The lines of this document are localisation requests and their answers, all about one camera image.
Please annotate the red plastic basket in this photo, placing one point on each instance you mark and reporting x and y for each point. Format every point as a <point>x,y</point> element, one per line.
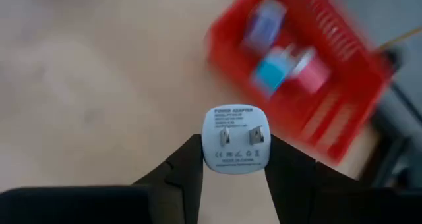
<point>343,95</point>

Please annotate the purple white USB wall charger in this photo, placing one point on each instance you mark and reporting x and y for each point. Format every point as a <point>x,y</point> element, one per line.
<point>265,26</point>
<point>235,145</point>

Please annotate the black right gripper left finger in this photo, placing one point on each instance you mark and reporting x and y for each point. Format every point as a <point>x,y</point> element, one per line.
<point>178,191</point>

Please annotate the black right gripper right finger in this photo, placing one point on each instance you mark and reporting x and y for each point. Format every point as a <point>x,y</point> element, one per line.
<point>296,184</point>

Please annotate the cyan white USB wall charger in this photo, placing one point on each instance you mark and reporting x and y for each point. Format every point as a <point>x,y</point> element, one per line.
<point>272,72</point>

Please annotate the red white USB wall charger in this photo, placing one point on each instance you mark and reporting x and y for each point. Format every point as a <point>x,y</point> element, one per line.
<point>313,74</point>

